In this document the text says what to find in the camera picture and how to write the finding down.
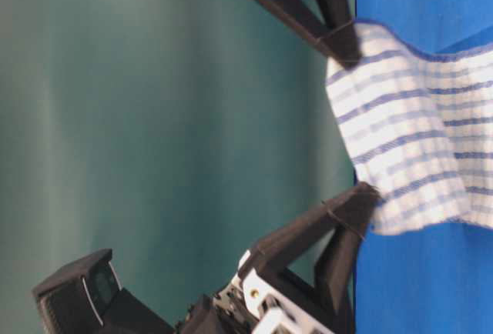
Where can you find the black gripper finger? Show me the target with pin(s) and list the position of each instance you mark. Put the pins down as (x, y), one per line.
(339, 39)

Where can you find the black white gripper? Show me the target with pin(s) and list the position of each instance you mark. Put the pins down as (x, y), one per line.
(265, 296)

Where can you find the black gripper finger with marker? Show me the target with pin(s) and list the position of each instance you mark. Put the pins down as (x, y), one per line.
(300, 7)

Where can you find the white blue striped towel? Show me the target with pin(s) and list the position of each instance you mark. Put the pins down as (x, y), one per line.
(418, 128)

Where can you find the black wrist camera lower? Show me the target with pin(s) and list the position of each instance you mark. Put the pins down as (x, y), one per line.
(86, 296)

